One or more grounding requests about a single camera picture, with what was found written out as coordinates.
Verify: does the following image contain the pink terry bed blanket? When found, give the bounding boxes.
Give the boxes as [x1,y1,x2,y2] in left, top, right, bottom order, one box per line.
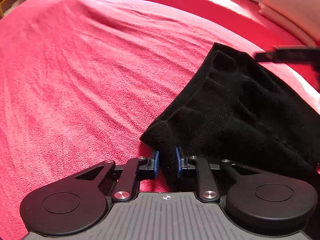
[0,0,320,240]

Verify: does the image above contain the pink folded cloth stack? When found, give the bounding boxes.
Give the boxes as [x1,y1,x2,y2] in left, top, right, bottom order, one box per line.
[258,0,319,47]

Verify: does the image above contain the red mattress sheet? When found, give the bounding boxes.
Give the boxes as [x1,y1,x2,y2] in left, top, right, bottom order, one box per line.
[124,0,320,91]

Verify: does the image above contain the black knit pants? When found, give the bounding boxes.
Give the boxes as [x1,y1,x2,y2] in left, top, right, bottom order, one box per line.
[140,43,319,189]

